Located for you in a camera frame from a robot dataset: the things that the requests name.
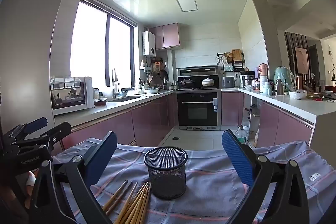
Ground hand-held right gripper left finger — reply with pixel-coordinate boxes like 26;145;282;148
28;131;118;224

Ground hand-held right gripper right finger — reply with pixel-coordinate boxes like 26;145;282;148
222;130;310;224

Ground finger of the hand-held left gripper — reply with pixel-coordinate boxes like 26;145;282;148
9;122;72;155
3;117;48;144

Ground bunch of wooden chopsticks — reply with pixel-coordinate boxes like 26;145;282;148
102;179;152;224

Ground black mesh pen holder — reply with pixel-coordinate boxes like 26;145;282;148
143;147;188;200

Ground person's left hand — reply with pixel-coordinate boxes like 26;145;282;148
24;171;37;210

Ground cooking oil bottle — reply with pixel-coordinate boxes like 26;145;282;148
234;125;248;146

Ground white microwave oven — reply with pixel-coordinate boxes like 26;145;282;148
50;76;95;116

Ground blue-grey plaid tablecloth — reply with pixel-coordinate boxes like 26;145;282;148
51;137;336;224

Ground pink kitchen base cabinets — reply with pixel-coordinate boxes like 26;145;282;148
221;90;314;148
54;94;176;151

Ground black built-in oven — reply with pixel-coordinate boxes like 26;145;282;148
176;90;222;130

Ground stainless kitchen sink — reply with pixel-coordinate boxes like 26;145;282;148
108;96;139;103

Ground grey refrigerator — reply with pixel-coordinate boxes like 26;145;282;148
0;0;78;140

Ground steel sink faucet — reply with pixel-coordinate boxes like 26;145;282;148
112;68;120;100

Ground grey rice cooker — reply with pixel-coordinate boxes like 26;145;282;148
222;76;235;88

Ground stainless steel stock pot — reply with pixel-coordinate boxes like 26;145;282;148
240;72;256;88

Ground white casserole pot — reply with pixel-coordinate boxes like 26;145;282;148
201;77;217;87

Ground steel thermos flask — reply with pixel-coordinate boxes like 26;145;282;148
275;79;285;95

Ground white bowl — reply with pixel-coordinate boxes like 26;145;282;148
289;90;307;100

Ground black lidded cooking pot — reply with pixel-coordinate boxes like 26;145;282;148
179;78;195;88

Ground mint green wrapped appliance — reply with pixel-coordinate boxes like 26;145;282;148
274;66;297;92

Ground black range hood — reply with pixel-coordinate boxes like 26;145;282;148
176;66;219;77

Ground kitchen window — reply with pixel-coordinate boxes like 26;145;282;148
70;0;138;88

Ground ceiling light panel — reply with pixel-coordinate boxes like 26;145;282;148
174;0;198;13

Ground black wall rack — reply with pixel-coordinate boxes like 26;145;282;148
217;52;246;72

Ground framed wall picture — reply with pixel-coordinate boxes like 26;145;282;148
294;47;310;75

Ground white wall water heater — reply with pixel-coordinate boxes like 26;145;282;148
142;30;156;57

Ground pink upper wall cabinet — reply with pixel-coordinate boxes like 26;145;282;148
150;23;183;51

